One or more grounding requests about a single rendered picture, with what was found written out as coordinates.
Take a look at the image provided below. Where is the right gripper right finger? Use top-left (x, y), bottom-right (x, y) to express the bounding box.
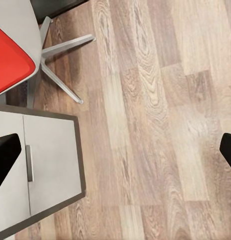
top-left (219, 132), bottom-right (231, 167)

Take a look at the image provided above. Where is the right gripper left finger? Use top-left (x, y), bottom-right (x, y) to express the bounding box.
top-left (0, 133), bottom-right (22, 186)

